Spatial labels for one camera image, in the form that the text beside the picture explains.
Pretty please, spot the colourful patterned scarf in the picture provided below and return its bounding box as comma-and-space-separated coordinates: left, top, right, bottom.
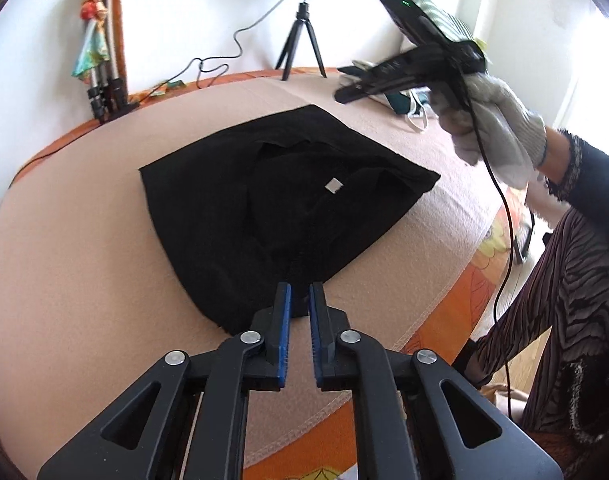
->
72, 0, 122, 81

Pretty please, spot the person's striped trouser leg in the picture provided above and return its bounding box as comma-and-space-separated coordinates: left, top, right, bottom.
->
454, 207, 609, 466

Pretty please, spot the black ring light tripod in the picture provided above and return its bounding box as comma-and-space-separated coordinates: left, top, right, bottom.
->
275, 0, 327, 82

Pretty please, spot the striped green white cloth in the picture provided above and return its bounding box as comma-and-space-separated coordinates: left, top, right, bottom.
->
409, 0, 485, 47

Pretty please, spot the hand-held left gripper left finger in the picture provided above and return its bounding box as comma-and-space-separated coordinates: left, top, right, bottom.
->
37, 281, 292, 480

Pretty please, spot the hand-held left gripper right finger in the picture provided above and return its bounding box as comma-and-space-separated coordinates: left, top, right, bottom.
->
309, 281, 565, 480

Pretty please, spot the orange floral bed sheet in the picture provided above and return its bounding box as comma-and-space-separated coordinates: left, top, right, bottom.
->
12, 67, 517, 480

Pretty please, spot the beige blanket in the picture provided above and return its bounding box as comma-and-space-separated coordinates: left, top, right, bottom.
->
0, 72, 507, 471

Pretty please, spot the person's right hand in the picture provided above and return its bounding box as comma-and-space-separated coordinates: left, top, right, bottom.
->
431, 74, 547, 191

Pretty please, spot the person's right forearm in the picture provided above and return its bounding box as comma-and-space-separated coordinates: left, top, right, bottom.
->
534, 127, 609, 256

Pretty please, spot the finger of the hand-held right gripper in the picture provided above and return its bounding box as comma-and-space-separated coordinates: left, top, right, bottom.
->
334, 67, 437, 104
338, 47, 435, 83

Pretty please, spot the dark green folded cloth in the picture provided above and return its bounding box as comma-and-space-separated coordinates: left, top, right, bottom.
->
387, 87, 432, 116

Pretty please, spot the black ring light cable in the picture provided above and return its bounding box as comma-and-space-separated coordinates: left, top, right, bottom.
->
149, 0, 288, 96

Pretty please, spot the folded metal tripod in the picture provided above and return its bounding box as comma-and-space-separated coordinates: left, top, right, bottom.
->
87, 0, 140, 123

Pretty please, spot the black mesh shirt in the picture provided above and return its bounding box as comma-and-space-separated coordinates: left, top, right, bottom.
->
138, 105, 441, 336

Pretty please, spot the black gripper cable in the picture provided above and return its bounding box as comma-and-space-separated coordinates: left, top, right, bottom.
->
454, 75, 537, 421

